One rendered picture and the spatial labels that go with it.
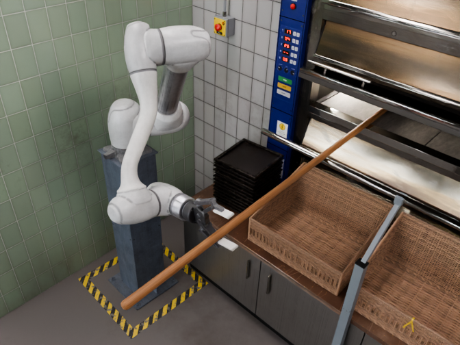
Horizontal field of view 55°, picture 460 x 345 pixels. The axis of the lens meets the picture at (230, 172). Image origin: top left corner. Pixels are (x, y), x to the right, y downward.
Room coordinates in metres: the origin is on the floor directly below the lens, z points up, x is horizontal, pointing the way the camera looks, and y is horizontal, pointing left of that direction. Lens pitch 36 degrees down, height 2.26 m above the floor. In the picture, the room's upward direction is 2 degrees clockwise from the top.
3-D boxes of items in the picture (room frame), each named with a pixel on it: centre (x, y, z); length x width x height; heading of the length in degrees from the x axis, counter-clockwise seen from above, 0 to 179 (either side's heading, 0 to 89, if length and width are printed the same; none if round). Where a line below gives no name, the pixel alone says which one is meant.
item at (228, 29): (2.50, 0.07, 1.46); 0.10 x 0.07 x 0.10; 48
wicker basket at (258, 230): (1.72, -0.47, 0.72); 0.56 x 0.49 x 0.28; 50
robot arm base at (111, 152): (1.87, 0.54, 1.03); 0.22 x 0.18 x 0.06; 136
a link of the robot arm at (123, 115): (1.89, 0.52, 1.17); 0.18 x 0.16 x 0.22; 113
